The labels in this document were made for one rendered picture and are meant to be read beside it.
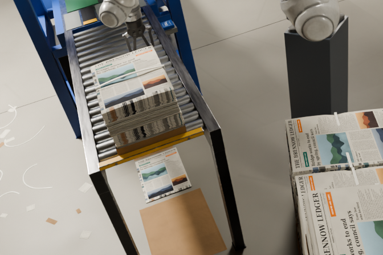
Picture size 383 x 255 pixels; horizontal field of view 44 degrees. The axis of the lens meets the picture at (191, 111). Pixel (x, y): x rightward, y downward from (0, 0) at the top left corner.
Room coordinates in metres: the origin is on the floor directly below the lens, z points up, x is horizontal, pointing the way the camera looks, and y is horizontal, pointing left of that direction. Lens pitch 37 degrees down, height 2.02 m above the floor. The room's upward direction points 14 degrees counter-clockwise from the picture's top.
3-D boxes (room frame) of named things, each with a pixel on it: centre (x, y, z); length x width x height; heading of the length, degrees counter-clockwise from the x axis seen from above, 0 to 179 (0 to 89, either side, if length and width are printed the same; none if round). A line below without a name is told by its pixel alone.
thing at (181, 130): (1.52, 0.19, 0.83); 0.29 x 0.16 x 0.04; 98
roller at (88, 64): (2.27, 0.30, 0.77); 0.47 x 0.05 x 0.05; 98
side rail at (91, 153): (2.04, 0.52, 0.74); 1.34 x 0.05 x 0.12; 8
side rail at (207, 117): (2.11, 0.02, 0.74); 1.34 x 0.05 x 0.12; 8
